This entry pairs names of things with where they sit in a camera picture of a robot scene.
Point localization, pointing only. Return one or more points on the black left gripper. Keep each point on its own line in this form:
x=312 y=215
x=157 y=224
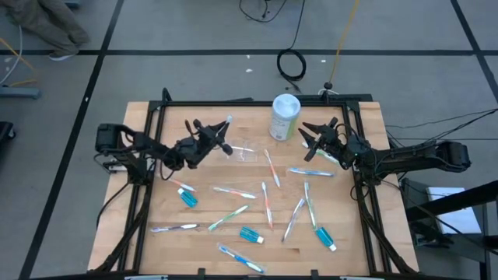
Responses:
x=196 y=149

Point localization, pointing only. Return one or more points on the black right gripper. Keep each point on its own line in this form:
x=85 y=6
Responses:
x=330 y=140

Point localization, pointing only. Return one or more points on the blue toothbrush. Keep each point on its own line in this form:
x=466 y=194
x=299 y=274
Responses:
x=311 y=172
x=241 y=259

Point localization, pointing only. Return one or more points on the blue mouthwash bottle white cap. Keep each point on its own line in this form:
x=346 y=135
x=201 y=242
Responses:
x=250 y=234
x=188 y=198
x=325 y=237

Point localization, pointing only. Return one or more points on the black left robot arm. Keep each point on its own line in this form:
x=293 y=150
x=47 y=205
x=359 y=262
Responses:
x=148 y=144

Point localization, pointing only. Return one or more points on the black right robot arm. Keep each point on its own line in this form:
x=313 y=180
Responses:
x=408 y=157

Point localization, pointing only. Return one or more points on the clear acrylic organizer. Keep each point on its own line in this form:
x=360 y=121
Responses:
x=241 y=155

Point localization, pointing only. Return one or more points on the white green wipes canister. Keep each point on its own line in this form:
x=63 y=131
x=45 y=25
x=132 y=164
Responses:
x=286 y=116

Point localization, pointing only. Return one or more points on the small black knob stand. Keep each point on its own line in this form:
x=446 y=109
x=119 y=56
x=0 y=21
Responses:
x=328 y=85

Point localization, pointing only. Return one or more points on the black metal stand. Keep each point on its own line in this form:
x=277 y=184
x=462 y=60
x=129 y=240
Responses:
x=451 y=202

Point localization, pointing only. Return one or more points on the white box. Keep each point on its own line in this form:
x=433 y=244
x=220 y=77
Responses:
x=463 y=222

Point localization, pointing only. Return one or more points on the person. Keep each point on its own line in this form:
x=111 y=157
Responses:
x=46 y=23

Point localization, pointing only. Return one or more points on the grey metal foot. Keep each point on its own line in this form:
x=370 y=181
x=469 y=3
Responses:
x=19 y=92

